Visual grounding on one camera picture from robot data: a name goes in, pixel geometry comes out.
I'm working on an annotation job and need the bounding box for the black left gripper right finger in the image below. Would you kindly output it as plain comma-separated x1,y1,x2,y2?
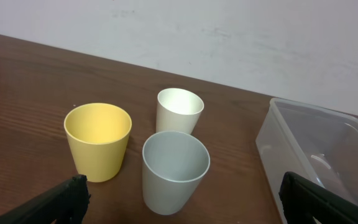
279,172,358,224

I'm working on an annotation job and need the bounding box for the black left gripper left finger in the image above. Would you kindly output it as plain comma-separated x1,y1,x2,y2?
0,175,91,224

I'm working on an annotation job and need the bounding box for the clear plastic container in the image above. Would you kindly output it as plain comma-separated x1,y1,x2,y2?
255,98,358,223

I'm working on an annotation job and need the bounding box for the yellow plastic cup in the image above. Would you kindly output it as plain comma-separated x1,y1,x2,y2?
63,103,132,182

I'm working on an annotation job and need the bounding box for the grey plastic cup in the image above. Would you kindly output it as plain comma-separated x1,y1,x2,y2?
142,131,211,215

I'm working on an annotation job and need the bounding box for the white plastic cup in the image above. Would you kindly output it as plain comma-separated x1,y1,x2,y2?
156,88,204,134

